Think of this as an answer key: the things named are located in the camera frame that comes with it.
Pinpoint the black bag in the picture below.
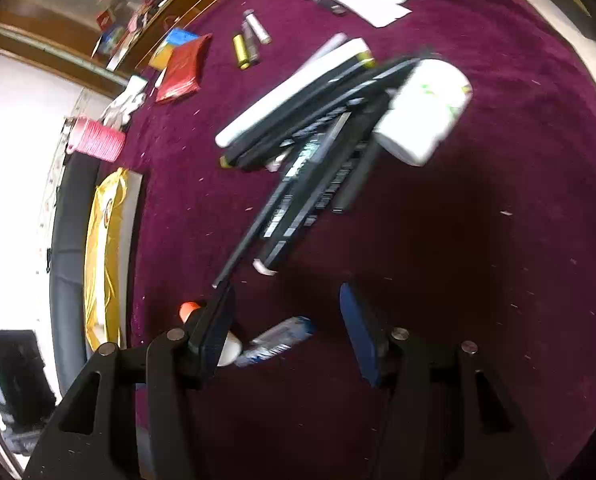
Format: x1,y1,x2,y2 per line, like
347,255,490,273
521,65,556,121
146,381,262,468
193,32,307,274
0,330,59,456

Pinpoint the wooden sideboard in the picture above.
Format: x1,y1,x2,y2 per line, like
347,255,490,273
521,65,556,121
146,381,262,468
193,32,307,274
93,0,279,73

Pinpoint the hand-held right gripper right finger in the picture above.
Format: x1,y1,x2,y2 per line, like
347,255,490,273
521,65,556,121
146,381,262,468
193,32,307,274
339,282,551,480

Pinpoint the blue box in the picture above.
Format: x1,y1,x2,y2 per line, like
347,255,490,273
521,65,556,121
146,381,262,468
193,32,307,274
92,25,129,58

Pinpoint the maroon velvet tablecloth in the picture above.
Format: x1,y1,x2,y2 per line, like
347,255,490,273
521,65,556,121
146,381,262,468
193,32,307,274
113,0,596,480

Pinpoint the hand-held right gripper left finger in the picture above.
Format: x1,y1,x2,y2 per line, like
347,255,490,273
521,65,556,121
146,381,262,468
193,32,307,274
23,282,239,480

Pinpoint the yellow battery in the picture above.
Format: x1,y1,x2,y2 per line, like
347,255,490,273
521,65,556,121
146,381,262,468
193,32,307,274
233,34,251,70

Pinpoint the red foil packet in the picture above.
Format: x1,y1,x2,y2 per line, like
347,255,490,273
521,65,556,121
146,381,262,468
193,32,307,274
155,33,214,105

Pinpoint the large white plastic bottle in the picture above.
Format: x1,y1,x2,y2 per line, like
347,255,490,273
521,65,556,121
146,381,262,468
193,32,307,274
373,58,474,167

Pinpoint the white folded paper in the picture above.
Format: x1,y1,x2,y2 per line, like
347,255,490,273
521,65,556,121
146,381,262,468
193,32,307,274
325,0,413,28

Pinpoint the gold-edged cardboard box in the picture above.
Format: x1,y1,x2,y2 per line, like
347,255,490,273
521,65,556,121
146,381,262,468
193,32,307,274
84,167,144,353

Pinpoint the dark grey battery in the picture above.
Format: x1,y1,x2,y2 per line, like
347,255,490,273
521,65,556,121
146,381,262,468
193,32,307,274
242,22,261,63

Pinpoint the thin black pen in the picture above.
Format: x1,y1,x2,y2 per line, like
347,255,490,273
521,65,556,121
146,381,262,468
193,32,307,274
212,112,351,288

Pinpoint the silver battery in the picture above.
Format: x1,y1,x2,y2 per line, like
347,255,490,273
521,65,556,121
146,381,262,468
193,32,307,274
245,10,272,45

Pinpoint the blue and yellow packet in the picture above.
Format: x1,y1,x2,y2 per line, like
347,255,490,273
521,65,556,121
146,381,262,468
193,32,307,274
148,28,199,71

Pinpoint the black marker yellow band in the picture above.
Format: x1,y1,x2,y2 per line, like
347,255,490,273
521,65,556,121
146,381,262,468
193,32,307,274
219,52,377,170

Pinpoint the pink knitted cup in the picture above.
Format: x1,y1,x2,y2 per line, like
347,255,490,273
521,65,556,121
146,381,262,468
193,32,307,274
67,116,127,162

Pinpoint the white bottle orange cap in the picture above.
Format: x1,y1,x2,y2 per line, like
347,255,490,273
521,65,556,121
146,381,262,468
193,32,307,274
179,301,242,367

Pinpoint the blue and white tube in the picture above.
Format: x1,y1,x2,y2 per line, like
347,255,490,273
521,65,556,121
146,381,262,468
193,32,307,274
235,316,318,368

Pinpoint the thick black marker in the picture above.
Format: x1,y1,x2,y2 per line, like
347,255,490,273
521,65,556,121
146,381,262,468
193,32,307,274
233,57,421,171

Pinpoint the long white marker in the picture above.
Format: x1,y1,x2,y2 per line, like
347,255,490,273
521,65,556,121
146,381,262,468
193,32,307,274
214,37,371,149

